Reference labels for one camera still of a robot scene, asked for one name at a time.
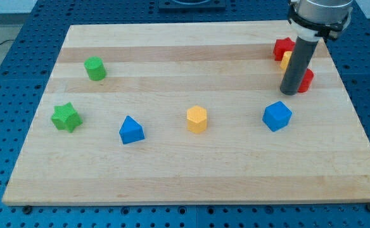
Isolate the blue triangular block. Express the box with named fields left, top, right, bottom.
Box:
left=119, top=116, right=145, bottom=144

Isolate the red cylinder block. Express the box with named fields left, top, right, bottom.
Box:
left=298, top=69, right=314, bottom=92

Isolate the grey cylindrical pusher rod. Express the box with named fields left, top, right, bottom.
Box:
left=279, top=37, right=318, bottom=96

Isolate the green star block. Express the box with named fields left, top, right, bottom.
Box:
left=51, top=102, right=83, bottom=132

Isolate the yellow block behind rod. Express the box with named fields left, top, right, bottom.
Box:
left=280, top=51, right=292, bottom=72

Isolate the green cylinder block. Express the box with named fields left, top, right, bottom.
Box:
left=84, top=56, right=106, bottom=81

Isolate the blue cube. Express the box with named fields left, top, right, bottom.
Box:
left=262, top=101, right=293, bottom=132

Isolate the yellow hexagonal block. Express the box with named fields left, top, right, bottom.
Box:
left=186, top=106, right=207, bottom=134

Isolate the red star block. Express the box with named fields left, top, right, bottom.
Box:
left=273, top=37, right=295, bottom=61

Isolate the wooden board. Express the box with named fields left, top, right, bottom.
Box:
left=2, top=21, right=370, bottom=206

